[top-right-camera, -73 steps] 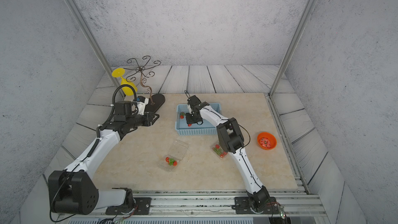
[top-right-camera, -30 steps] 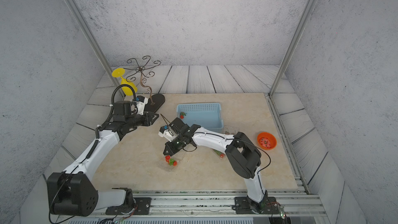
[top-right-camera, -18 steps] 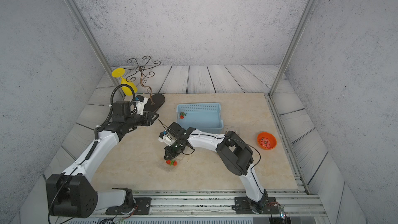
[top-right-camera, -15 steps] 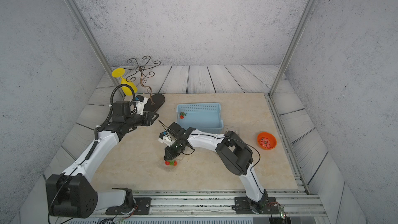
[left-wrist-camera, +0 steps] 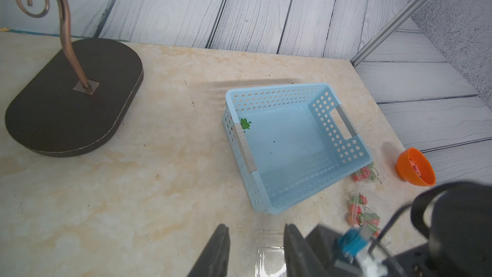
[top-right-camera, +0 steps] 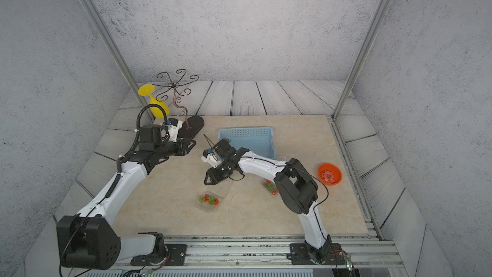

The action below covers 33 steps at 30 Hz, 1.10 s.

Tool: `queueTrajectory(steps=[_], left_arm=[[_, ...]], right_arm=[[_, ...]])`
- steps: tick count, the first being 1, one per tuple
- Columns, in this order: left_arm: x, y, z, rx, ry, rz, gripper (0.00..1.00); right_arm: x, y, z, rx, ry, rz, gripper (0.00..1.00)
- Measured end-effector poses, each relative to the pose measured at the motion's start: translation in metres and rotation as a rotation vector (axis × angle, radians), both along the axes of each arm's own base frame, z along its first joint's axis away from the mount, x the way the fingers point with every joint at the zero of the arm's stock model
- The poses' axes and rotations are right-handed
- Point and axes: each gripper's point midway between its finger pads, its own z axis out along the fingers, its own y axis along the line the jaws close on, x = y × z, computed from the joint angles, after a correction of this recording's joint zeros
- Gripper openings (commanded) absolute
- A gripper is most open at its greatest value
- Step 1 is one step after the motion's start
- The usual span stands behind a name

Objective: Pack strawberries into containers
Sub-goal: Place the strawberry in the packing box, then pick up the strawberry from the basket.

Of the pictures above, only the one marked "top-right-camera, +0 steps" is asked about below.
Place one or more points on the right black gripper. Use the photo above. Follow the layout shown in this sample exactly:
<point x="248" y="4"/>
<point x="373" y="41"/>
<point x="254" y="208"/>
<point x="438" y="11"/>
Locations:
<point x="213" y="177"/>

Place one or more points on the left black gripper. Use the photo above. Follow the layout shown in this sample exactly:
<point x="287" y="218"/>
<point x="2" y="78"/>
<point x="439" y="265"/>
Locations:
<point x="182" y="145"/>

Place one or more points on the strawberries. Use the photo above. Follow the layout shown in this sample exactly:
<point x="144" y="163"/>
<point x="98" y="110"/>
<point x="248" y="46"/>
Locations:
<point x="271" y="187"/>
<point x="209" y="199"/>

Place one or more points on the clear clamshell container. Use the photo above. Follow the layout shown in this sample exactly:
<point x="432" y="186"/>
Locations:
<point x="270" y="187"/>
<point x="219" y="191"/>

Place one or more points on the light blue plastic basket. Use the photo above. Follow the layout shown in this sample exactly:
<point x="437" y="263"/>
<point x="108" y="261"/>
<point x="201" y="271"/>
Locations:
<point x="259" y="140"/>

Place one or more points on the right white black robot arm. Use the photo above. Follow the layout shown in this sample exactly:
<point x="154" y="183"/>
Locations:
<point x="296" y="186"/>

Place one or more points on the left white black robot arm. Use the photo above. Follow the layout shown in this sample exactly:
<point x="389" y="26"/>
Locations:
<point x="87" y="239"/>

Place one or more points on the yellow plastic wine glass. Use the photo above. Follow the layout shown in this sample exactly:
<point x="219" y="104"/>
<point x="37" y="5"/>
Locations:
<point x="159" y="108"/>

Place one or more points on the orange plastic bowl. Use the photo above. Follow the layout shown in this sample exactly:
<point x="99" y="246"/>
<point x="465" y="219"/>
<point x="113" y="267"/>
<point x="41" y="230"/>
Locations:
<point x="330" y="174"/>

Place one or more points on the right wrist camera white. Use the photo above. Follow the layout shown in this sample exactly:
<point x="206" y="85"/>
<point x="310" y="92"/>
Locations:
<point x="218" y="153"/>

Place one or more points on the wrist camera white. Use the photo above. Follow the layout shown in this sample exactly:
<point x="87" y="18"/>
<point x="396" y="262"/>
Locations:
<point x="218" y="153"/>
<point x="173" y="127"/>

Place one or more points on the bronze wire glass rack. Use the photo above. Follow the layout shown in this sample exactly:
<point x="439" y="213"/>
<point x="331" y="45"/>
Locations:
<point x="172" y="93"/>

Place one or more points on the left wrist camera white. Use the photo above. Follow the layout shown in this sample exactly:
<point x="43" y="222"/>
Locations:
<point x="173" y="127"/>

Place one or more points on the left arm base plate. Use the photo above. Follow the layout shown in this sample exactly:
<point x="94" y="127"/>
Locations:
<point x="164" y="254"/>

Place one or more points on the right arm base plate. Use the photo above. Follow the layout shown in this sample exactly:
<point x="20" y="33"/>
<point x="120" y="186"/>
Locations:
<point x="304" y="254"/>

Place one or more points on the aluminium mounting rail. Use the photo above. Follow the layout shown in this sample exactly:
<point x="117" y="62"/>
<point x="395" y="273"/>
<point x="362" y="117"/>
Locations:
<point x="347" y="255"/>

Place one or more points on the left aluminium frame post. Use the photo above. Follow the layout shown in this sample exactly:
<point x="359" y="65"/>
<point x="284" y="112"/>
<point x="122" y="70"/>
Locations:
<point x="111" y="46"/>

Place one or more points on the aluminium frame post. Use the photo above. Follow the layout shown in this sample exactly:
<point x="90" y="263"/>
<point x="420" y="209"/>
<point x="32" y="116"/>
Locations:
<point x="111" y="46"/>
<point x="371" y="34"/>

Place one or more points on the right aluminium frame post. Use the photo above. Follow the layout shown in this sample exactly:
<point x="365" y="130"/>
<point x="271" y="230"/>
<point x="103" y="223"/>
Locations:
<point x="371" y="34"/>

